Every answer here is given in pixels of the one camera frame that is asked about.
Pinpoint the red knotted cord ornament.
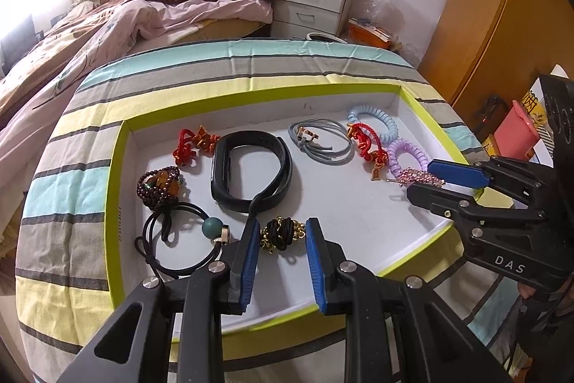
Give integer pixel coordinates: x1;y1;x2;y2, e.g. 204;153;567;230
173;123;223;167

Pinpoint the black hair tie teal bead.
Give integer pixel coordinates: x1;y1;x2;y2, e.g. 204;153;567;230
136;204;234;279

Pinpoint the clear plastic bag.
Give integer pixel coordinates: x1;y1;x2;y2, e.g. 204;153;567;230
362;0;405;29

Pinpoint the purple spiral hair tie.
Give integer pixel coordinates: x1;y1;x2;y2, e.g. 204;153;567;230
384;140;420;180

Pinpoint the black bag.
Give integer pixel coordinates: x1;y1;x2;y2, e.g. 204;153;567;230
475;95;510;142

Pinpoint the pile of books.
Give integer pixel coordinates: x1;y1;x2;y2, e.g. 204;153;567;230
347;17;400;52

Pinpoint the large wooden wardrobe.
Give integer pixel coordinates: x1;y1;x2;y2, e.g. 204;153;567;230
419;0;574;133

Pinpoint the grey cord bracelet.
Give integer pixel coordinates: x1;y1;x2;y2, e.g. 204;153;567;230
288;118;355;164

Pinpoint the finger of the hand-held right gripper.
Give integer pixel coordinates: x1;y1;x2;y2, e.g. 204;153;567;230
406;183;547;231
427;155;557;209

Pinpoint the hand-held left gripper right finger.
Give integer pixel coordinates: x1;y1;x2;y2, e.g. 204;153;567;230
305;217;508;383

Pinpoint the light blue spiral hair tie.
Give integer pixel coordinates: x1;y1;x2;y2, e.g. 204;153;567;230
347;105;399;144

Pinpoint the striped bed sheet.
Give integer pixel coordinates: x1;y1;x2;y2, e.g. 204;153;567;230
15;38;516;383

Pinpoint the red tassel cord ornament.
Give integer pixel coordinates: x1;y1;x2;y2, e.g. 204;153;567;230
346;122;389;183

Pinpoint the white round basin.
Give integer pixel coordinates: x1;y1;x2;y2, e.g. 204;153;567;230
306;32;344;44

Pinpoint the black chair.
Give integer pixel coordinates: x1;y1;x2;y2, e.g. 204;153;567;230
0;12;37;70

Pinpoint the pink beaded hair clip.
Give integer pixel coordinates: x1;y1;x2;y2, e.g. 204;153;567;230
386;168;446;189

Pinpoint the black gold hair tie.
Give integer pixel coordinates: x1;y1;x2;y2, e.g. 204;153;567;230
260;217;307;253

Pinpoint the white nightstand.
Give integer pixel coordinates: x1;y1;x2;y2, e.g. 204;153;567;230
270;0;355;41

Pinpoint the black wristband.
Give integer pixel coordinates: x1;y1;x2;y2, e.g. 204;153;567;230
210;131;295;216

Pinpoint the pile of paper bags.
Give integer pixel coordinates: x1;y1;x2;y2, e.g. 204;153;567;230
520;75;557;168

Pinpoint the shallow green cardboard box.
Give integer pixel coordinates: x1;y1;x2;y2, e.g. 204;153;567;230
105;82;483;362

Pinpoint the dark red bead bracelet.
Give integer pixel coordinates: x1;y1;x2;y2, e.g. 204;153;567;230
136;166;183;210

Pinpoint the pink and brown quilt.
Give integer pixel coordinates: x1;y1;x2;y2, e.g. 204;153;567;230
0;0;286;133

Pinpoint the pink bin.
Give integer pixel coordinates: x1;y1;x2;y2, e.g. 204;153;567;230
493;99;539;162

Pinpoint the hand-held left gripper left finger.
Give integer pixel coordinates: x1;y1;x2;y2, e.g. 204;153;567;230
56;219;262;383

